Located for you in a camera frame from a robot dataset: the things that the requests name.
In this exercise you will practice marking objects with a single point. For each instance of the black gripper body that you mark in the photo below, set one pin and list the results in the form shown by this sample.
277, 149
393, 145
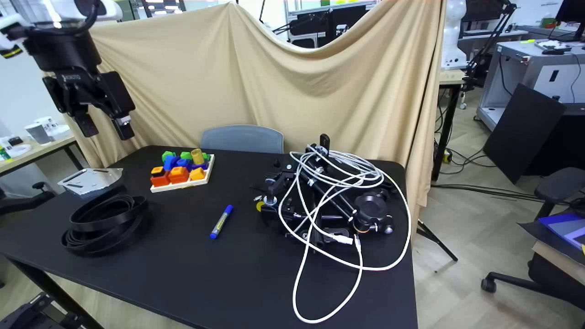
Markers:
69, 61

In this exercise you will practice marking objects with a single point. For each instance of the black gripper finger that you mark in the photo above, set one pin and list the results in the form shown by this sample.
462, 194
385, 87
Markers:
124, 127
85, 125

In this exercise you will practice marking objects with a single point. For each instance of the blue yellow marker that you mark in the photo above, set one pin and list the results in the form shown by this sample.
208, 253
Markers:
224, 215

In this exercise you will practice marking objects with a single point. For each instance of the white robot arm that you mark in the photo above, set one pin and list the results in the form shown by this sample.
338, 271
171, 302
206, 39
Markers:
51, 15

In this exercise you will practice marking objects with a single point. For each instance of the wooden side table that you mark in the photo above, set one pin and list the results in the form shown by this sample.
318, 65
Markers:
25, 154

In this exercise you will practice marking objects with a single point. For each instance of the colourful shape sorting toy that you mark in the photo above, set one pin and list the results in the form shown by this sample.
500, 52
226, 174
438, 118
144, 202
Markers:
181, 171

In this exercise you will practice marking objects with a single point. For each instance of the black coiled belt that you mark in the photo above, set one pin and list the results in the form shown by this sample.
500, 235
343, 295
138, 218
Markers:
106, 225

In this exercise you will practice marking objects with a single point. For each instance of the beige cloth backdrop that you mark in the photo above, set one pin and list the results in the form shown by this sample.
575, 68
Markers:
372, 90

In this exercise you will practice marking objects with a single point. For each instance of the grey blue chair back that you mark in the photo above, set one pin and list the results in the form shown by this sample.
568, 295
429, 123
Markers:
243, 138

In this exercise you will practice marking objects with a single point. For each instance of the black leaning panel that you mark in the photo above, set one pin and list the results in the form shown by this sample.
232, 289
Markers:
521, 130

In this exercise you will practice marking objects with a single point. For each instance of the grey equipment cart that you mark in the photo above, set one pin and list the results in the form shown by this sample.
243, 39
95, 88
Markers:
546, 66

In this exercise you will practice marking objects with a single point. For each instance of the black office chair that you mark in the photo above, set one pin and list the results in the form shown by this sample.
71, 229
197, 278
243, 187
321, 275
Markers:
555, 264

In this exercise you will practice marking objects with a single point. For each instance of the black tripod mount pile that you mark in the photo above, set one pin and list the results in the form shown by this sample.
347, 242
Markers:
325, 196

